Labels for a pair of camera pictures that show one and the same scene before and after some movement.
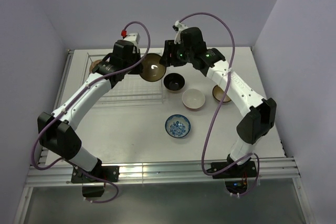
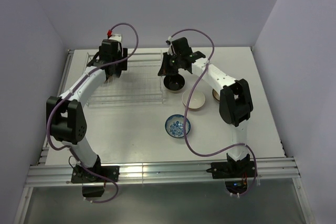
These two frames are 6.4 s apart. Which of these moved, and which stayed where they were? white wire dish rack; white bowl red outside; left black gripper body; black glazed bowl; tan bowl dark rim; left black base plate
Moved: tan bowl dark rim; left black gripper body
Stayed: black glazed bowl; left black base plate; white bowl red outside; white wire dish rack
